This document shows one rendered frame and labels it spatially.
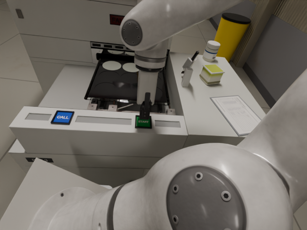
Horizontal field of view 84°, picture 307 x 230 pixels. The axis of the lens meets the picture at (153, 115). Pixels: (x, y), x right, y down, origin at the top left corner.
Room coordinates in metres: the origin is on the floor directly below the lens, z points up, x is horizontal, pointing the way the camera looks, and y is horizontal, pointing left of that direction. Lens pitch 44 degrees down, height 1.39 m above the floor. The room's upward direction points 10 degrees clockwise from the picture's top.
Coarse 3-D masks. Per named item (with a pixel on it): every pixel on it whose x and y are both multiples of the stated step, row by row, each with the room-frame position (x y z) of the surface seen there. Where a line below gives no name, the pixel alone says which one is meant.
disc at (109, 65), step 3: (105, 63) 0.84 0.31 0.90; (108, 63) 0.85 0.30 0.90; (111, 63) 0.86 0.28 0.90; (114, 63) 0.86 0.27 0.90; (117, 63) 0.87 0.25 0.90; (105, 66) 0.82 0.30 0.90; (108, 66) 0.82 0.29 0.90; (111, 66) 0.83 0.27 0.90; (114, 66) 0.83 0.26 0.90; (117, 66) 0.84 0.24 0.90; (120, 66) 0.84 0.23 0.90; (108, 69) 0.79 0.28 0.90; (111, 69) 0.79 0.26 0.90; (114, 69) 0.80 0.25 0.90
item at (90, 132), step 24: (24, 120) 0.32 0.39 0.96; (48, 120) 0.34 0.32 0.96; (72, 120) 0.35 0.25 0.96; (96, 120) 0.37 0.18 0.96; (120, 120) 0.39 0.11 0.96; (168, 120) 0.43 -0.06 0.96; (24, 144) 0.29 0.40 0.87; (48, 144) 0.30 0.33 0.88; (72, 144) 0.32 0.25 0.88; (96, 144) 0.33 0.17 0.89; (120, 144) 0.34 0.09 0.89; (144, 144) 0.35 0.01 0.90; (168, 144) 0.37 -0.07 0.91
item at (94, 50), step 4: (92, 48) 0.91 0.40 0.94; (96, 48) 0.92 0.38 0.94; (100, 48) 0.92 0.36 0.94; (104, 48) 0.93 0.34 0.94; (92, 52) 0.91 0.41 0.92; (96, 52) 0.91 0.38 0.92; (100, 52) 0.92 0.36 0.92; (104, 52) 0.92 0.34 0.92; (108, 52) 0.93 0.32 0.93; (112, 52) 0.93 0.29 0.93; (116, 52) 0.93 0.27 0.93; (120, 52) 0.94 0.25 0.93; (124, 52) 0.94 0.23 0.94; (128, 52) 0.94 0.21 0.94; (132, 52) 0.95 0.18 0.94; (92, 56) 0.91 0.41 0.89; (96, 56) 0.92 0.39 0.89; (132, 56) 0.95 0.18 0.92; (92, 60) 0.91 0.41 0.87; (96, 60) 0.91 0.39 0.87; (164, 68) 0.98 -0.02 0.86
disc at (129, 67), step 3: (126, 63) 0.88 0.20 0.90; (129, 63) 0.89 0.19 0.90; (132, 63) 0.90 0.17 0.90; (123, 66) 0.85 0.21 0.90; (126, 66) 0.85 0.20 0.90; (129, 66) 0.86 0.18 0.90; (132, 66) 0.87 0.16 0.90; (135, 66) 0.87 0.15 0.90; (126, 69) 0.82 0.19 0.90; (129, 69) 0.83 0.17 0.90; (132, 69) 0.83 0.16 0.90; (135, 69) 0.84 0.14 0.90; (138, 69) 0.84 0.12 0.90
